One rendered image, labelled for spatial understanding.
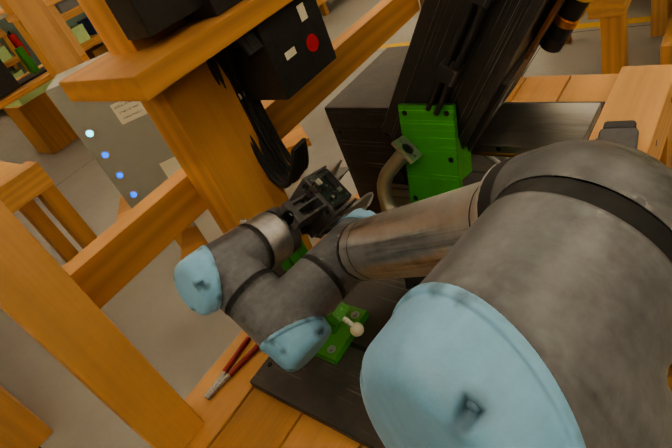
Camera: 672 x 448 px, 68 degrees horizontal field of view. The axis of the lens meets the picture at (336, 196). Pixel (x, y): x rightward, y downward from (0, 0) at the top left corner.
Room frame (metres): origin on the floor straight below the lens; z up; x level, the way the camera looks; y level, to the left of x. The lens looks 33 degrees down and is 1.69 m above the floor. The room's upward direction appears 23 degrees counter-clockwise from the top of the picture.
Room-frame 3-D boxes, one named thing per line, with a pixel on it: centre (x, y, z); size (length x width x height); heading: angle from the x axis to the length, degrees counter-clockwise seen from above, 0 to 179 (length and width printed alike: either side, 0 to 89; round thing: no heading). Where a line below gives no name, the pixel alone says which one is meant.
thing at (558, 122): (0.89, -0.36, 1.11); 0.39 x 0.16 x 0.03; 41
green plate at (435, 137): (0.81, -0.22, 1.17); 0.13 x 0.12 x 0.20; 131
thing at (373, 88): (1.09, -0.22, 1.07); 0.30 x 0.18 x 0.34; 131
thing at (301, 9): (0.99, -0.01, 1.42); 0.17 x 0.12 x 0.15; 131
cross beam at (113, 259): (1.19, 0.01, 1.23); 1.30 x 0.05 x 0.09; 131
